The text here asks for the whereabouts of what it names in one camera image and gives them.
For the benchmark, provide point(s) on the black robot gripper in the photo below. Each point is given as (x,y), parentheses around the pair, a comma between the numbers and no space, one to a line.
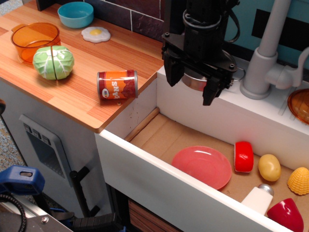
(199,48)

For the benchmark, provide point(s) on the orange beans can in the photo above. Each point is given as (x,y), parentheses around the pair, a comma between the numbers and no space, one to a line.
(113,85)

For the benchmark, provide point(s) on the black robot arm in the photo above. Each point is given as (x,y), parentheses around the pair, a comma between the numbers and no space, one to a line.
(175,8)

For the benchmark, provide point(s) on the stainless steel pot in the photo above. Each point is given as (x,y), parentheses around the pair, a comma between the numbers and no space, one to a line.
(198,81)

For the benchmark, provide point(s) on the orange transparent pot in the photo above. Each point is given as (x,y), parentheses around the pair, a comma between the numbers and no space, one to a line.
(27,39)

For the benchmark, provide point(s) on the grey toy faucet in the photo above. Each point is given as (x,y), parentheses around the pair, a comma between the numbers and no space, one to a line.
(263,69)

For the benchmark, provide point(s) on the pink plastic plate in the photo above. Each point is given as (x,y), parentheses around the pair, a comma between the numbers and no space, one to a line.
(204,164)

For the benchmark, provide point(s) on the red toy cheese wheel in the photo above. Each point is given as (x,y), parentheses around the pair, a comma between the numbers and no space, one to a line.
(243,157)

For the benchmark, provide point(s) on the orange transparent lid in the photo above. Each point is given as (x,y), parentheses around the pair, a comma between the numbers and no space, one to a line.
(298,104)

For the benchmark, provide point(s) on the toy fried egg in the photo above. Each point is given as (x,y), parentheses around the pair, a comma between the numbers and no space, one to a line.
(96,34)

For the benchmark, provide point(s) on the yellow toy potato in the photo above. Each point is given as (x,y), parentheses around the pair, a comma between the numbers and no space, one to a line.
(269,167)

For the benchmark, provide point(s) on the teal plastic bowl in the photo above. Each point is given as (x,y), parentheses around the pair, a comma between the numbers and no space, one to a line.
(76,15)

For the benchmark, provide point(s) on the white salt shaker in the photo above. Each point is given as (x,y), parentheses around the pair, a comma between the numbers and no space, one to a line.
(260,198)

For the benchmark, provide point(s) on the green toy cabbage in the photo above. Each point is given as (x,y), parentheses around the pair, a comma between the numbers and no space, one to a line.
(53,62)

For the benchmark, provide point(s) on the yellow toy corn piece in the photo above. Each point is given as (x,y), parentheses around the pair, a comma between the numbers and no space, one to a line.
(298,181)

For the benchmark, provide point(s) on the grey oven control panel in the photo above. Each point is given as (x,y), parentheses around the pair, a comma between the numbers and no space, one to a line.
(49,155)

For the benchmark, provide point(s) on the red toy pepper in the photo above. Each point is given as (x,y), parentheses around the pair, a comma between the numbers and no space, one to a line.
(287,214)

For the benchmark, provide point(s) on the blue clamp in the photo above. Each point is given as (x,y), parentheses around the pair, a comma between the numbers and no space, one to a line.
(21,180)

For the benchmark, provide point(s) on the black oven door handle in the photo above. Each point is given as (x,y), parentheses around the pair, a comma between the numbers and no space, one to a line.
(76,178)

